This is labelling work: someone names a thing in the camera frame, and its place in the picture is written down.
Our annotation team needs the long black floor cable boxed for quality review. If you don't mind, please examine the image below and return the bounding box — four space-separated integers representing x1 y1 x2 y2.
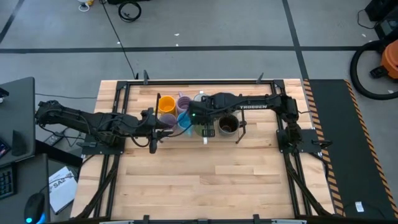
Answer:
98 0 138 79

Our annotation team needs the teal mug white inside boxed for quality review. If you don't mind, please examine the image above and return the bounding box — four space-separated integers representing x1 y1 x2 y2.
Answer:
193 92 210 103

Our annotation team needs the light blue faceted mug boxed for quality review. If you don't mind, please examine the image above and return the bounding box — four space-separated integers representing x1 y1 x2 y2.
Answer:
177 111 194 131

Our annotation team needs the black hazard-striped floor mat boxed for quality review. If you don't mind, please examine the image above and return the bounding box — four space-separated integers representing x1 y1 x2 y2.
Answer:
303 78 398 220

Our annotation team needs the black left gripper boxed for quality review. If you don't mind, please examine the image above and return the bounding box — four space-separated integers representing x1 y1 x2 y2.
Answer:
136 107 174 154

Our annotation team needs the black power adapter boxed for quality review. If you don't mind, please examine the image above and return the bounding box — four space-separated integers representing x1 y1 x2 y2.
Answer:
43 132 65 146

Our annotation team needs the thin dark floor cable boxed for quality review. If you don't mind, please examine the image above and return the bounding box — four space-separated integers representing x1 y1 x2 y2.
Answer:
35 92 98 100

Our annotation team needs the yellow mug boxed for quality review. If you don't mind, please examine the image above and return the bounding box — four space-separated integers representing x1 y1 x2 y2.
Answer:
157 95 177 118

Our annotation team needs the black aluminium table frame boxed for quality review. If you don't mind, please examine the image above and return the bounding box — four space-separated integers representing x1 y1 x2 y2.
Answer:
72 70 339 224

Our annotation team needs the ribbed purple mug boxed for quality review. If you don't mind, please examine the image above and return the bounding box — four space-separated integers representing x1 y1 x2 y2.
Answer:
176 91 193 114

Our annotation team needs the black keyboard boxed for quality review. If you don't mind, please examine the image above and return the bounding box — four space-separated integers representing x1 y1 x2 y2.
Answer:
0 163 18 200

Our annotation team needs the white floor object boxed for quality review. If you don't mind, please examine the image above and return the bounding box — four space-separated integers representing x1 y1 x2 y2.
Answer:
77 0 95 12

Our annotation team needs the orange vacuum cleaner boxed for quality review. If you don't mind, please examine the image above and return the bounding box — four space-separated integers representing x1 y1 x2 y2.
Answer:
369 39 398 80

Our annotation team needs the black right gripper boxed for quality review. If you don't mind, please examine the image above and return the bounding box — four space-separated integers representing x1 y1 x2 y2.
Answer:
195 113 220 138

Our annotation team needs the green white striped mug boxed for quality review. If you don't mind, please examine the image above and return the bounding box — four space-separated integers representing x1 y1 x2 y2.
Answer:
194 123 216 146

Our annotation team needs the teal brown glazed mug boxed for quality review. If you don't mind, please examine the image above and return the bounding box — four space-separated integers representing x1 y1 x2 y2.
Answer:
217 114 248 136

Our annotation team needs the grey desk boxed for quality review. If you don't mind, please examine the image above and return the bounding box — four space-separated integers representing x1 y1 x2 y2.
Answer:
0 77 36 167
0 153 50 224

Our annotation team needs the coiled black cable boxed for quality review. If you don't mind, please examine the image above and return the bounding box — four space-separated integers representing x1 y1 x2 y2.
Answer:
117 1 142 23

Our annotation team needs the black computer mouse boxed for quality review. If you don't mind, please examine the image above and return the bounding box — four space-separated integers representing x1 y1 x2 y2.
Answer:
24 192 47 224

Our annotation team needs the wooden rack black metal frame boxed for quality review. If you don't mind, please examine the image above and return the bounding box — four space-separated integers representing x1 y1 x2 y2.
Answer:
153 92 247 145

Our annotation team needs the black equipment case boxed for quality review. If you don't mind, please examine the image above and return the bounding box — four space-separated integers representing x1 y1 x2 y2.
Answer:
357 0 398 40

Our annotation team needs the black vacuum hose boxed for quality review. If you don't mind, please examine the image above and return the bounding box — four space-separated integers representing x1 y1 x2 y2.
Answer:
349 39 398 101

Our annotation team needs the white paper booklet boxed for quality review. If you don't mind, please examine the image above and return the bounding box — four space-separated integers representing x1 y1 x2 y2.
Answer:
48 166 78 215

